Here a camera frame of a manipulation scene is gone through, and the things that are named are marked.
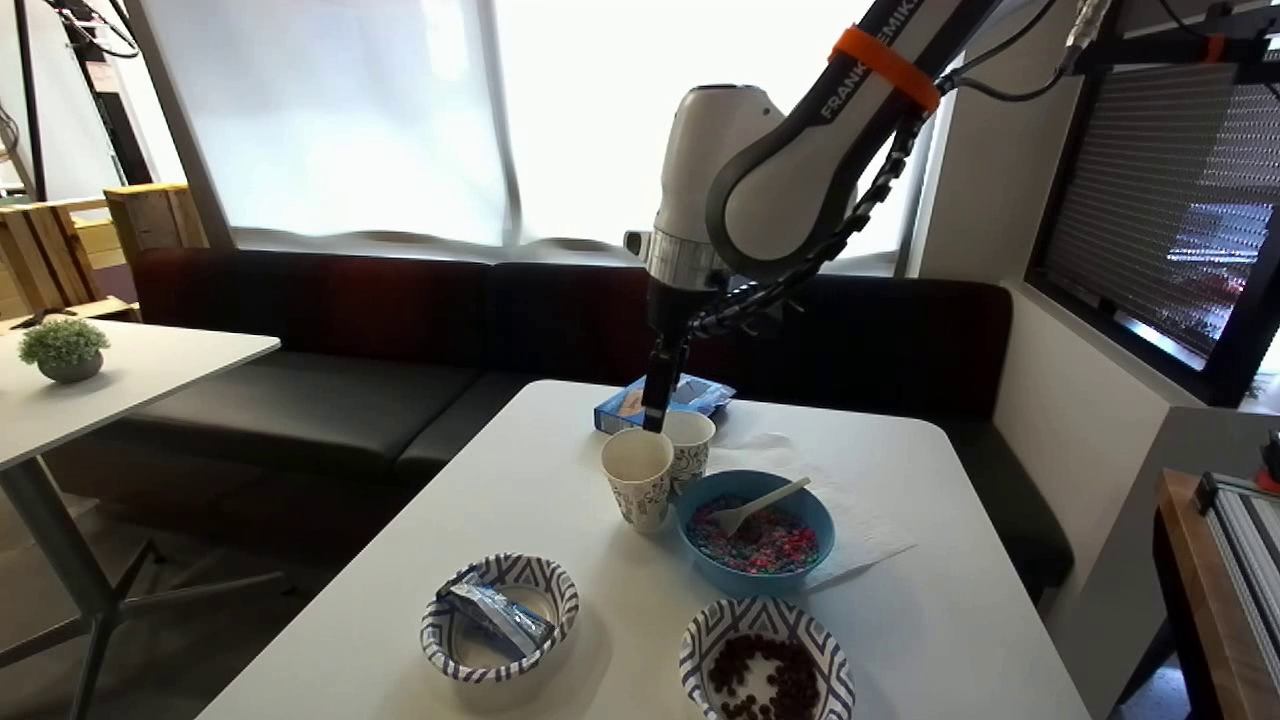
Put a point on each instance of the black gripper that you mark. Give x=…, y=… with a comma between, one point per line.
x=674, y=327

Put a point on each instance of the blue plastic bowl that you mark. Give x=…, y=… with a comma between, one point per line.
x=745, y=583

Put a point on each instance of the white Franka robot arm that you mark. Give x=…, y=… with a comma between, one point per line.
x=775, y=184

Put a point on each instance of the patterned paper bowl with chocolate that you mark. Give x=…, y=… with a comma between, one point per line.
x=706, y=635

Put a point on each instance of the patterned paper bowl with packets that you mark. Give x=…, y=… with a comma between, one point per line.
x=453, y=662

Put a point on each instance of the blue snack box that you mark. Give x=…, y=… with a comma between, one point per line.
x=706, y=398

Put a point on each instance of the wooden spoon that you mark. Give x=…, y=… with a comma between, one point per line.
x=761, y=504

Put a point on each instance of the colourful candy pile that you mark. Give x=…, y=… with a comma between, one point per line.
x=775, y=544

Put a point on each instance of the white paper napkin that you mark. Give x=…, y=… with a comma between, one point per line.
x=866, y=520

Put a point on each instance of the silver foil packet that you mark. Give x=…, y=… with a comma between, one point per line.
x=502, y=617

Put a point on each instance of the dark chocolate pieces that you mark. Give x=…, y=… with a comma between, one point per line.
x=761, y=683

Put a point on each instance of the black bench sofa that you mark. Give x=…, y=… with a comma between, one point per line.
x=334, y=402

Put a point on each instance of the white window shade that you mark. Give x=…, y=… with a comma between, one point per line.
x=334, y=123

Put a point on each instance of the white side table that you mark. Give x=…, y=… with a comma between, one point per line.
x=134, y=372

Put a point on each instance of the black framed window with blind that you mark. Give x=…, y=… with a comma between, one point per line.
x=1146, y=201

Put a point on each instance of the wooden workbench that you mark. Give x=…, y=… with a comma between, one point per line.
x=1200, y=626

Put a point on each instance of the small potted plant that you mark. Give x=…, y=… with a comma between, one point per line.
x=64, y=350

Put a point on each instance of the black metal stand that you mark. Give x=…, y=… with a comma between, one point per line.
x=114, y=123

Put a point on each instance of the grey metal device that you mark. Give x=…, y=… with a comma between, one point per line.
x=1255, y=544

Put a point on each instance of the wooden slatted crate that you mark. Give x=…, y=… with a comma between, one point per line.
x=55, y=254

